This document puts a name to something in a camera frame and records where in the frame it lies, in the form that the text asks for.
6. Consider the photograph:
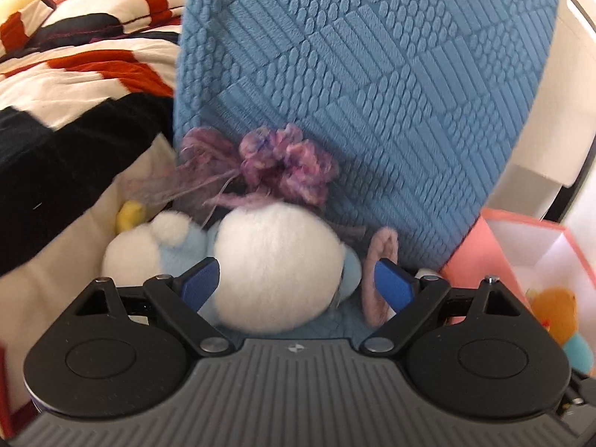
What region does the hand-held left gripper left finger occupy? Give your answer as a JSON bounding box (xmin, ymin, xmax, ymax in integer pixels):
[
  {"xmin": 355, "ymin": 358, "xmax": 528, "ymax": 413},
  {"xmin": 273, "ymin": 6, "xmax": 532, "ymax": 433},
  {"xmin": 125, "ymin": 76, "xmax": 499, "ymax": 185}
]
[{"xmin": 73, "ymin": 257, "xmax": 235, "ymax": 357}]

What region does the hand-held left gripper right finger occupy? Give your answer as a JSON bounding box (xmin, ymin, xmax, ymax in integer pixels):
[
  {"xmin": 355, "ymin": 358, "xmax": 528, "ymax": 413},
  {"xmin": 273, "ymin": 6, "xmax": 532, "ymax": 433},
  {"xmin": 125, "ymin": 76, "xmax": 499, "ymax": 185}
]
[{"xmin": 360, "ymin": 258, "xmax": 525, "ymax": 355}]

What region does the white and blue plush toy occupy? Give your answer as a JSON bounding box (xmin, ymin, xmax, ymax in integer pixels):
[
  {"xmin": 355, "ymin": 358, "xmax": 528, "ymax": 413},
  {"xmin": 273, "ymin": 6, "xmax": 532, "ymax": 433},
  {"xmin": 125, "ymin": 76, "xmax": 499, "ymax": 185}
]
[{"xmin": 101, "ymin": 201, "xmax": 363, "ymax": 335}]

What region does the pink plush loop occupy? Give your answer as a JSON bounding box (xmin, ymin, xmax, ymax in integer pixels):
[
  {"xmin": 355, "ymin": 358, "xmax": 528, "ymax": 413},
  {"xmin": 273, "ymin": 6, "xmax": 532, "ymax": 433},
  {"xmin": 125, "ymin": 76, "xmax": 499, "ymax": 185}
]
[{"xmin": 359, "ymin": 226, "xmax": 401, "ymax": 327}]

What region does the small yellow plush toy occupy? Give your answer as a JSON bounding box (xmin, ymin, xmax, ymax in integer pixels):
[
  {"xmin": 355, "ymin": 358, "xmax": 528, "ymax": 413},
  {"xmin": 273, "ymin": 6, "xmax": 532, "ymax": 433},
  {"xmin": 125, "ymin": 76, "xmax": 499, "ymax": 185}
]
[{"xmin": 115, "ymin": 200, "xmax": 148, "ymax": 234}]

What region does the pink storage box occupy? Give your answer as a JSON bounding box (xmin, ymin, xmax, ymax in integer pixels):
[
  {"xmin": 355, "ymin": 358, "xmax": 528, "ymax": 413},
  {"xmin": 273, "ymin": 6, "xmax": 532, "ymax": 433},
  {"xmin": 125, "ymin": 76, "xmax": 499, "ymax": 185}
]
[{"xmin": 440, "ymin": 208, "xmax": 596, "ymax": 378}]

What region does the cream pillow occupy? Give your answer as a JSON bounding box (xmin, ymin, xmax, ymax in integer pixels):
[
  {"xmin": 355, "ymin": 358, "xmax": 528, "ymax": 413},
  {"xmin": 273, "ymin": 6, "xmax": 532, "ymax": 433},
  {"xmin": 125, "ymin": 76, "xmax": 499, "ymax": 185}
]
[{"xmin": 0, "ymin": 133, "xmax": 178, "ymax": 408}]

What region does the purple fluffy yarn bundle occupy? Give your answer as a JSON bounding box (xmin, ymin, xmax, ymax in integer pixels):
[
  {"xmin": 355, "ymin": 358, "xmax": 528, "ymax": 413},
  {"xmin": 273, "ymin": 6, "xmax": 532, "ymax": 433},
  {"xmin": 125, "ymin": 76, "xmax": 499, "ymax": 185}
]
[{"xmin": 135, "ymin": 124, "xmax": 368, "ymax": 240}]

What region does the orange plush toy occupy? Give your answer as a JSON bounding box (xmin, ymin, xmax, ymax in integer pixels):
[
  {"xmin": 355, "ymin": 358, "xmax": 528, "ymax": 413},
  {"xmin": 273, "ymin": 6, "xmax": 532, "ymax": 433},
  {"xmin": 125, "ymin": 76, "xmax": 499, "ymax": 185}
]
[{"xmin": 526, "ymin": 288, "xmax": 596, "ymax": 375}]

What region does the blue textured chair cover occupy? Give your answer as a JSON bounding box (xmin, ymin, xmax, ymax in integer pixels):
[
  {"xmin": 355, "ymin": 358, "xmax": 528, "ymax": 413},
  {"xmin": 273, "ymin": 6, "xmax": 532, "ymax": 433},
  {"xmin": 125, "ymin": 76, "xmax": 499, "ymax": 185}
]
[{"xmin": 172, "ymin": 0, "xmax": 564, "ymax": 340}]

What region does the red white black striped blanket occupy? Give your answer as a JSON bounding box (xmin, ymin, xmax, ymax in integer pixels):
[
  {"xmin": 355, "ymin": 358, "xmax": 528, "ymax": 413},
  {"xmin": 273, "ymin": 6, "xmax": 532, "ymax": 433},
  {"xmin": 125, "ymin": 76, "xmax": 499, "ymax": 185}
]
[{"xmin": 0, "ymin": 0, "xmax": 188, "ymax": 276}]

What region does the red box edge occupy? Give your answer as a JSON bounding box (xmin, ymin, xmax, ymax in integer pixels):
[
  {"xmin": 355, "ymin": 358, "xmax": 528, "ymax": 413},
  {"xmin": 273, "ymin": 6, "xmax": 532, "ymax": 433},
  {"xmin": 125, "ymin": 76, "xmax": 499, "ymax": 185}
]
[{"xmin": 0, "ymin": 343, "xmax": 39, "ymax": 439}]

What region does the white cabinet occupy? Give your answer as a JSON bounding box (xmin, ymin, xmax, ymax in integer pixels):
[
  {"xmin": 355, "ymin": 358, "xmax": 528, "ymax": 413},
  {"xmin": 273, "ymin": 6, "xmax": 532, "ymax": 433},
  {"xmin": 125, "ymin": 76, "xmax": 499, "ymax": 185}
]
[{"xmin": 484, "ymin": 0, "xmax": 596, "ymax": 224}]

